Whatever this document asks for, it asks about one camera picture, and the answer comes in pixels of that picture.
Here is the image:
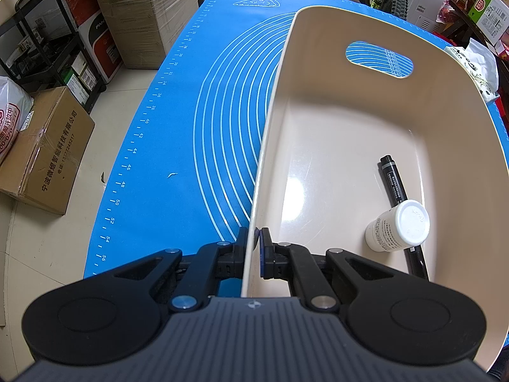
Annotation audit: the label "white tissue box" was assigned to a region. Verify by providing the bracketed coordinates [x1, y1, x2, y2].
[445, 39, 499, 103]

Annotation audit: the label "blue silicone baking mat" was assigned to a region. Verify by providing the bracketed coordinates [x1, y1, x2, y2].
[82, 0, 509, 349]

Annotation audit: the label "red white appliance box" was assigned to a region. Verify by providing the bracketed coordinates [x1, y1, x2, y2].
[66, 0, 122, 84]

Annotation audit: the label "white pill bottle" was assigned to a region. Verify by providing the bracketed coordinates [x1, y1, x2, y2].
[365, 199, 430, 253]

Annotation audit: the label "black metal shelf rack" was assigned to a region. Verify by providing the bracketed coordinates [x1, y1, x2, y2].
[1, 0, 106, 112]

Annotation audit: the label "cardboard box on floor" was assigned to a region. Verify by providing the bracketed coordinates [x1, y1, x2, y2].
[1, 86, 95, 216]

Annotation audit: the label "black marker pen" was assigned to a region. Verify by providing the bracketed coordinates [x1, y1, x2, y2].
[378, 155, 429, 280]

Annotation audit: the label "beige plastic storage bin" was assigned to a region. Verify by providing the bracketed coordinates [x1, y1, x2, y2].
[249, 6, 508, 368]

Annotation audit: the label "green white product box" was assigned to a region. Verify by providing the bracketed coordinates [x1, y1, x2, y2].
[469, 0, 508, 46]

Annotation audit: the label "white red plastic bag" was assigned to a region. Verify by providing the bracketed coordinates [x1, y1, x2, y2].
[0, 76, 34, 163]

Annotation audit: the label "stacked cardboard boxes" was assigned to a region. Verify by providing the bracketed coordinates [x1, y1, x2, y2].
[97, 0, 199, 69]

